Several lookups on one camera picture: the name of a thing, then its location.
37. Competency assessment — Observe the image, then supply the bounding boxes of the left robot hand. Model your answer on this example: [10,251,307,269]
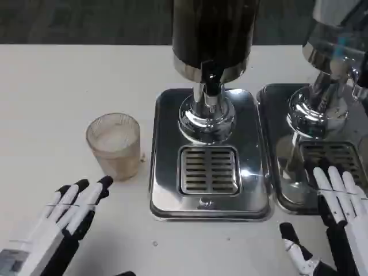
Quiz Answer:
[0,175,136,276]

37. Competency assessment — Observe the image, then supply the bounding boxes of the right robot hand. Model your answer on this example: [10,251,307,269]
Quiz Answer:
[279,159,368,276]

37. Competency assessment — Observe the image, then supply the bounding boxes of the steel drip tray with grid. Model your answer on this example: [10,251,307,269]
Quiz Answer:
[256,83,368,216]
[149,87,274,223]

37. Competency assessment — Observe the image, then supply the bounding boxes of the clear ribbed glass cup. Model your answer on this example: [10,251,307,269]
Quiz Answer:
[86,113,141,182]

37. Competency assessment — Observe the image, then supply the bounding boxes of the clear dispenser tap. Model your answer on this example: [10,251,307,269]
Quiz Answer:
[330,56,368,102]

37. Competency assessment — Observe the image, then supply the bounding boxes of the clear drink dispenser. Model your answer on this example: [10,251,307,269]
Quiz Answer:
[286,0,368,142]

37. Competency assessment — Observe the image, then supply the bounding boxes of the black dispenser tap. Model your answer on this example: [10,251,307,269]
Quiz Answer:
[201,60,224,113]

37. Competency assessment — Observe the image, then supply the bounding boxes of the dark drink dispenser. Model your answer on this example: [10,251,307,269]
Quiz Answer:
[171,0,261,141]

